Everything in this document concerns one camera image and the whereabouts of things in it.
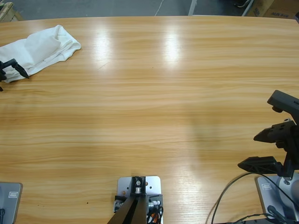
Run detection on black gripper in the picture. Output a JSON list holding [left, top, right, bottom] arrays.
[[0, 59, 30, 92], [237, 119, 299, 180]]

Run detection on white T-shirt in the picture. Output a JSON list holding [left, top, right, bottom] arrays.
[[0, 24, 82, 84]]

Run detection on wooden pallet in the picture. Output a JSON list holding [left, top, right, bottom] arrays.
[[0, 1, 24, 23]]

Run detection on pale printed cardboard box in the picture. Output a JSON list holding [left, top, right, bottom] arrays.
[[263, 6, 295, 19]]

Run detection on brown cardboard box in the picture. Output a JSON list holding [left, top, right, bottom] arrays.
[[245, 0, 276, 17]]

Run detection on slanted metal bar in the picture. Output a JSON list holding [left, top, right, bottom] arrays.
[[242, 0, 256, 16]]

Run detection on grey base plate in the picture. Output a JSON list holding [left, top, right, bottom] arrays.
[[254, 175, 299, 220], [0, 182, 23, 224]]

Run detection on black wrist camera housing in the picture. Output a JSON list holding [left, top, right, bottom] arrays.
[[267, 90, 299, 122]]

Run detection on thin braided black cable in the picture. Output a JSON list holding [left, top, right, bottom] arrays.
[[230, 212, 273, 222]]

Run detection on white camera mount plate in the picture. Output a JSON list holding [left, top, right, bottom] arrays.
[[116, 176, 164, 224]]

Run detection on orange and black cable bundle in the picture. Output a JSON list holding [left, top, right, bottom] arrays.
[[146, 206, 165, 224]]

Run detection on white upright post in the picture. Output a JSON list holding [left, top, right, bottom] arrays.
[[188, 0, 197, 16]]

